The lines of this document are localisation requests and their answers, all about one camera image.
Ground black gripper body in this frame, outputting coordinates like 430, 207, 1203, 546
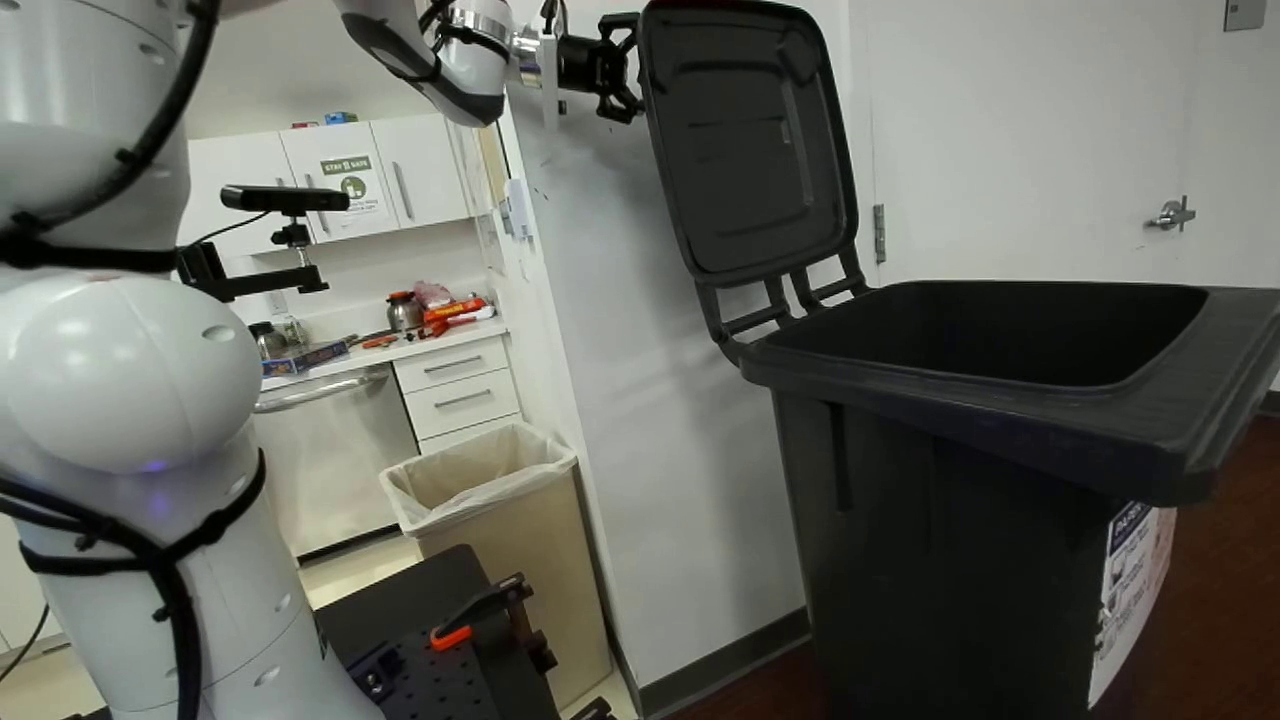
557, 33, 609, 98

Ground black bin lid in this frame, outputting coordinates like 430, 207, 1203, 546
637, 0, 874, 358

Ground tan trash bin with liner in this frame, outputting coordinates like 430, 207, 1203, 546
378, 422, 622, 711

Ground black wheelie bin body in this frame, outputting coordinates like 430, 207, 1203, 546
725, 275, 1280, 720

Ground white bin instruction sticker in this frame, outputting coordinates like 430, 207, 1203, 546
1085, 497, 1184, 711

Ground white paper tag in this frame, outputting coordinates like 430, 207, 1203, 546
537, 0, 567, 134

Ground papers on partition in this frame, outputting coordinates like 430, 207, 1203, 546
474, 123, 537, 252

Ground white upper cabinets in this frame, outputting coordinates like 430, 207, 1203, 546
176, 115, 474, 259

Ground red snack package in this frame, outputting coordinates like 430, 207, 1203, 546
412, 286, 501, 344

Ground silver jar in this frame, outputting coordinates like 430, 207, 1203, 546
384, 289, 424, 344

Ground white drawer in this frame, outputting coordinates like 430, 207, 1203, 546
392, 334, 516, 402
401, 372, 525, 448

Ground white countertop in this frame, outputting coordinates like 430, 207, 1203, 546
257, 317, 516, 402

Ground silver kettle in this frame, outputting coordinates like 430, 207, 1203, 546
249, 317, 304, 372

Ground stainless steel dishwasher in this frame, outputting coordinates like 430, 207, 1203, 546
251, 378, 424, 564

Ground black perforated workbench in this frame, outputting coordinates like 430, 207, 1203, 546
310, 540, 567, 720

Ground black stereo camera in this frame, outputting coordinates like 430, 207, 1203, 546
217, 179, 357, 222

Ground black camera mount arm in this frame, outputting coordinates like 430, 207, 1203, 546
176, 212, 338, 308

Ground red handled clamp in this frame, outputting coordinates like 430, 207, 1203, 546
421, 573, 542, 661

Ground silver lever door handle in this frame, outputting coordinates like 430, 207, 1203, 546
1142, 194, 1200, 242

